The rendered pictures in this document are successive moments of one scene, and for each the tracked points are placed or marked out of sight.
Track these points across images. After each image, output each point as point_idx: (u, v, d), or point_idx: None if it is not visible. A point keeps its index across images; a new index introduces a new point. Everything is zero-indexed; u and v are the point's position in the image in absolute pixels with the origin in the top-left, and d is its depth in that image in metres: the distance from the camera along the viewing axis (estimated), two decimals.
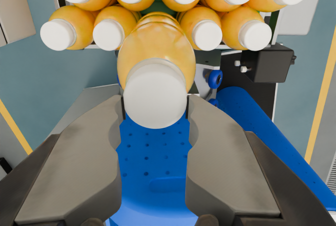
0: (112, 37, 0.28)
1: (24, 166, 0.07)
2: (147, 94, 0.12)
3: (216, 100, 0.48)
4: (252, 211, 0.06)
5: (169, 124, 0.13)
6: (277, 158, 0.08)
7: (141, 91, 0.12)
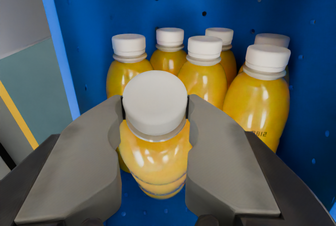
0: None
1: (24, 166, 0.07)
2: (147, 87, 0.12)
3: None
4: (252, 211, 0.06)
5: (170, 116, 0.11)
6: (277, 158, 0.08)
7: (142, 84, 0.12)
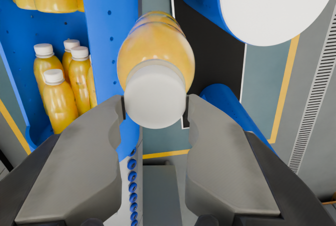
0: None
1: (24, 166, 0.07)
2: (51, 70, 0.47)
3: None
4: (252, 211, 0.06)
5: (54, 74, 0.45)
6: (277, 158, 0.08)
7: (50, 70, 0.47)
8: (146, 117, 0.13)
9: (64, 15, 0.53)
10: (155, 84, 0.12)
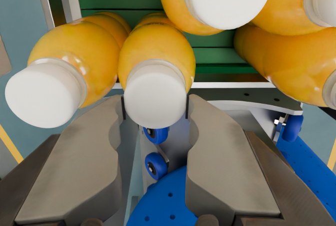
0: (168, 104, 0.12)
1: (24, 166, 0.07)
2: None
3: (287, 156, 0.32)
4: (252, 211, 0.06)
5: None
6: (277, 158, 0.08)
7: None
8: None
9: None
10: None
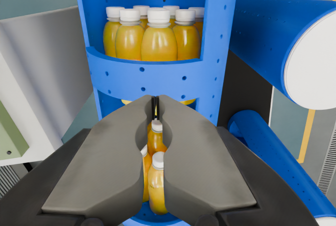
0: None
1: (56, 156, 0.08)
2: None
3: None
4: (231, 205, 0.06)
5: (142, 149, 0.52)
6: (248, 149, 0.08)
7: None
8: (157, 160, 0.49)
9: None
10: (160, 153, 0.51)
